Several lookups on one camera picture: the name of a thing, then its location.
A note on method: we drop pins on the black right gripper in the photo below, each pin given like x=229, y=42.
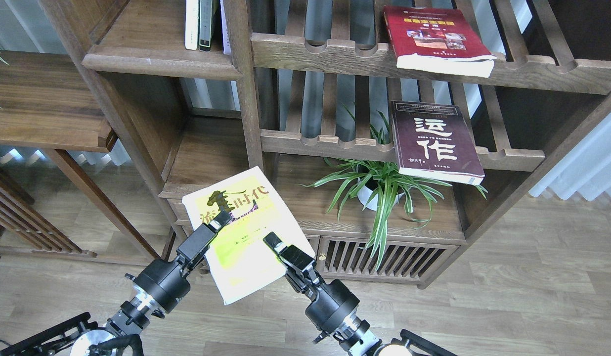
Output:
x=332, y=307

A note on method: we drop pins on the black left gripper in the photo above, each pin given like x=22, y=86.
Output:
x=162, y=285

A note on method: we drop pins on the yellow green cover book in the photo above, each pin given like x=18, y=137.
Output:
x=239, y=260

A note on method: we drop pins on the white upright book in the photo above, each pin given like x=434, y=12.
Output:
x=192, y=24

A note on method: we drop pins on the dark maroon cover book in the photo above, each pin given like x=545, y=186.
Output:
x=433, y=141

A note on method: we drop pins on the green spider plant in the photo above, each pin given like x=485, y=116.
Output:
x=353, y=174

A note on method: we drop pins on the dark wooden bookshelf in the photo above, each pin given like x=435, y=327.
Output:
x=284, y=100

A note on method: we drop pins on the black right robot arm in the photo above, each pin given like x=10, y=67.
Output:
x=366, y=343

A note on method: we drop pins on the wooden side table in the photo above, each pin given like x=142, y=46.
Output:
x=45, y=104

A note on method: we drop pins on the red cover book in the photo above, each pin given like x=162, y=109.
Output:
x=437, y=40

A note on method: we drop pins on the white book behind post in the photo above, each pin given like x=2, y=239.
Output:
x=224, y=30

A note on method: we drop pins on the wooden slatted rack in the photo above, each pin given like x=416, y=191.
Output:
x=18, y=216

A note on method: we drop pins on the white curtain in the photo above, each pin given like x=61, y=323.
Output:
x=585, y=170

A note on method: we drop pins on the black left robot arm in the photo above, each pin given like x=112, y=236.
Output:
x=86, y=338

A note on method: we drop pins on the dark green upright book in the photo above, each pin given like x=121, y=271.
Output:
x=207, y=12

